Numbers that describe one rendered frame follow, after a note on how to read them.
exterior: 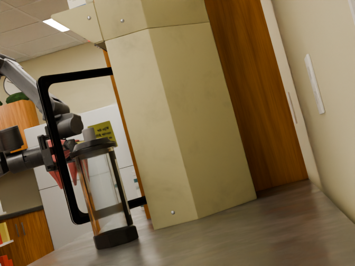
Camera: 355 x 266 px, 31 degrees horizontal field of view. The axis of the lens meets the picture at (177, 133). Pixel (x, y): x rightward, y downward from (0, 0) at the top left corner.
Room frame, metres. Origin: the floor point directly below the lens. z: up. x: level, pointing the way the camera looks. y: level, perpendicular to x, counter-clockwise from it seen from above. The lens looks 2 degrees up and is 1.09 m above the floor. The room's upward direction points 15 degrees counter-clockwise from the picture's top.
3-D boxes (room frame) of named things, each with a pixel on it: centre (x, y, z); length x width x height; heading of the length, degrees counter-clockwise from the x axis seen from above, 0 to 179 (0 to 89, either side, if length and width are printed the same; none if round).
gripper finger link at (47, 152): (1.74, 0.31, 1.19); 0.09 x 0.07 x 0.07; 82
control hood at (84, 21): (1.69, 0.15, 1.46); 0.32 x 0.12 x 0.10; 172
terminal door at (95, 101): (1.74, 0.20, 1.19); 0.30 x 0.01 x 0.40; 129
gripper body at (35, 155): (1.75, 0.38, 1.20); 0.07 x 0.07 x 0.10; 82
